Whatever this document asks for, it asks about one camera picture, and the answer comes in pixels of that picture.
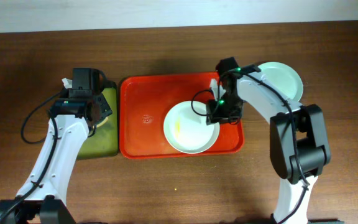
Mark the white plate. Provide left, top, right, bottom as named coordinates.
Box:
left=163, top=101, right=220, bottom=154

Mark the green plate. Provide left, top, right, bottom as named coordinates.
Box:
left=258, top=62, right=303, bottom=101

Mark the green yellow sponge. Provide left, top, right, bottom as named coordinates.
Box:
left=96, top=117, right=108, bottom=128

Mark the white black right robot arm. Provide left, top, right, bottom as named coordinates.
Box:
left=206, top=58, right=331, bottom=223

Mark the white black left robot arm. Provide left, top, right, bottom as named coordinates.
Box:
left=0, top=94, right=112, bottom=223

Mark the black tray with soapy water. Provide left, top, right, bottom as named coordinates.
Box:
left=77, top=81, right=119, bottom=160

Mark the red plastic tray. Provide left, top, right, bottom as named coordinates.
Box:
left=119, top=72, right=245, bottom=160

